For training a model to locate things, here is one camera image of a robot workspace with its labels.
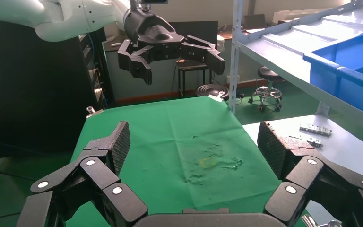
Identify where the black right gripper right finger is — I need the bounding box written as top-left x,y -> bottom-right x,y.
257,121 -> 363,227

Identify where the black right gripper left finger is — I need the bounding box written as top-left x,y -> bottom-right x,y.
16,121 -> 148,227

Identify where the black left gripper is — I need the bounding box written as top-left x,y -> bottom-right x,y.
117,9 -> 226,86

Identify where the black metal side table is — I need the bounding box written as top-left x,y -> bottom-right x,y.
176,59 -> 214,98

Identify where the notched metal strip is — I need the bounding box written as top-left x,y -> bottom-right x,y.
300,123 -> 333,137
306,137 -> 323,148

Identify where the silver binder clip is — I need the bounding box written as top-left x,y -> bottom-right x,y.
208,91 -> 229,103
86,106 -> 104,119
302,214 -> 342,227

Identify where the black round disc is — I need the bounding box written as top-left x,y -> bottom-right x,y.
195,84 -> 230,99

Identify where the green table cloth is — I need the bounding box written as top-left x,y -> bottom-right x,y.
65,95 -> 311,227

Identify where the black stool with chrome base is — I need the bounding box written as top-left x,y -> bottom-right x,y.
248,66 -> 284,113

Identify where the black cabinet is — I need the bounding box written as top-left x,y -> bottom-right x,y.
0,17 -> 117,159

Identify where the grey metal shelf rack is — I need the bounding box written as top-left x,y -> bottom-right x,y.
228,0 -> 363,139

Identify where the blue plastic bin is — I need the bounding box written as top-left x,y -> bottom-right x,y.
302,28 -> 363,121

